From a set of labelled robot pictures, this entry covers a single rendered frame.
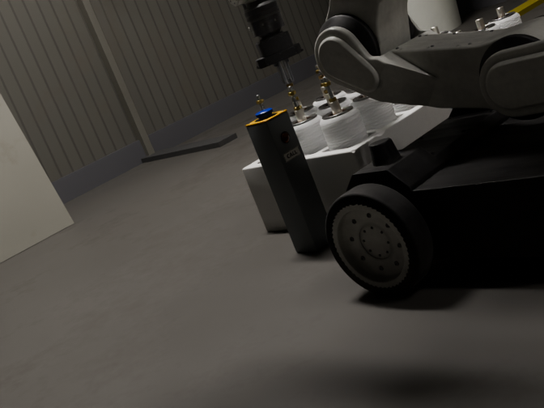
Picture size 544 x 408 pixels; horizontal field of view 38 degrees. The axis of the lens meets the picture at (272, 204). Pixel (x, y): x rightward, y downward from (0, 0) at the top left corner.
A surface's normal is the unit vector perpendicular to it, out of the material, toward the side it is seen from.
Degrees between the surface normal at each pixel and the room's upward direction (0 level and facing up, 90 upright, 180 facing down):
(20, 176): 80
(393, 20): 106
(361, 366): 0
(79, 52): 90
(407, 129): 90
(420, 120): 90
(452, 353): 0
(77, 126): 90
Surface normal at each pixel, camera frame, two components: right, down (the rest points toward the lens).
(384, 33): 0.73, 0.16
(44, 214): 0.58, -0.23
